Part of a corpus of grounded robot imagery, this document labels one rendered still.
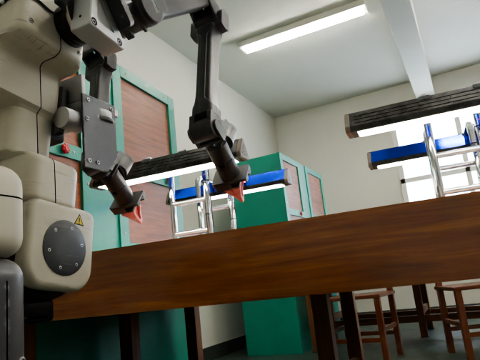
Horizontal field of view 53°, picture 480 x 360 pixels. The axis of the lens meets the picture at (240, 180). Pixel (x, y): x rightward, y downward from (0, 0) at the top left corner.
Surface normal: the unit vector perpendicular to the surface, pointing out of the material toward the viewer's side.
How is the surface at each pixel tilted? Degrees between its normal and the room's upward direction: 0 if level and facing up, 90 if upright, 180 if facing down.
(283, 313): 90
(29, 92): 90
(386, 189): 90
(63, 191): 90
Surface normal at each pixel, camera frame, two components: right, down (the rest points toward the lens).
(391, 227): -0.37, -0.16
